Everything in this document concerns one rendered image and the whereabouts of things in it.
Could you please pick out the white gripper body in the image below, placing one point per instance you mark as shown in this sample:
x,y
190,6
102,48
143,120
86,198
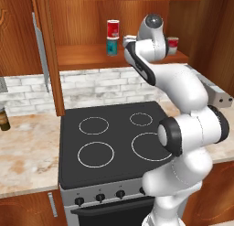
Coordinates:
x,y
128,40

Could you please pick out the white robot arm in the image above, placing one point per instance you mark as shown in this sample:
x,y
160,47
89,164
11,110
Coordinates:
x,y
186,132

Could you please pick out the open wooden cabinet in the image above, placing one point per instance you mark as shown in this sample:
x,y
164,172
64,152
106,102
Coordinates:
x,y
88,25

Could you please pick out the wooden cabinet door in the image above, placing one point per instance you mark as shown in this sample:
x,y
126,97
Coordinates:
x,y
218,37
52,68

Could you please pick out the teal can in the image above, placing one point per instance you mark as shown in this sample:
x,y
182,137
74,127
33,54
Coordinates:
x,y
112,47

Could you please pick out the black hob stove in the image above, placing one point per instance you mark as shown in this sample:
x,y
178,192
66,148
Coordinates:
x,y
115,165

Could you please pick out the brown bottle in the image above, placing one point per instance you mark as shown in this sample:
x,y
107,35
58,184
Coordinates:
x,y
4,120

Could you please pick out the black stove knob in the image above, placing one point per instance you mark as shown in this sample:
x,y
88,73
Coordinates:
x,y
100,197
142,190
120,193
79,201

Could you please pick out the wooden base cupboard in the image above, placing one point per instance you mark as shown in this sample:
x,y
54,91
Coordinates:
x,y
213,193

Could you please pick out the black oven door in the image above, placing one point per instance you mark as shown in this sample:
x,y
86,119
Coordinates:
x,y
119,220

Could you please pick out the wooden base cupboard door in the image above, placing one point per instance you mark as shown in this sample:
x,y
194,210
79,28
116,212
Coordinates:
x,y
27,209

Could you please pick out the closed wooden wall cabinet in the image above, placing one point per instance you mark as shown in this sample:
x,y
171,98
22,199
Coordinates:
x,y
16,31

